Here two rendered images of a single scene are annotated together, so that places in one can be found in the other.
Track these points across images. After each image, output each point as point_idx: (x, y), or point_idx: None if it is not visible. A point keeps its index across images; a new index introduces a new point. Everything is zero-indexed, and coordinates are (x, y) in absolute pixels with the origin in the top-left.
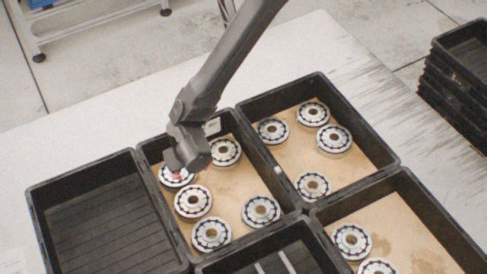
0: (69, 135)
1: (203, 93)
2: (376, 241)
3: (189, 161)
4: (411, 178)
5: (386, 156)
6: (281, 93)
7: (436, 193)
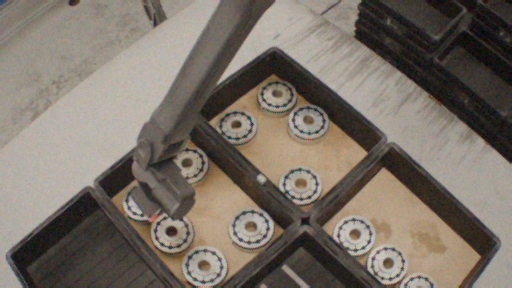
0: (19, 173)
1: (174, 128)
2: (376, 226)
3: (173, 210)
4: (400, 154)
5: (371, 133)
6: (238, 80)
7: (412, 153)
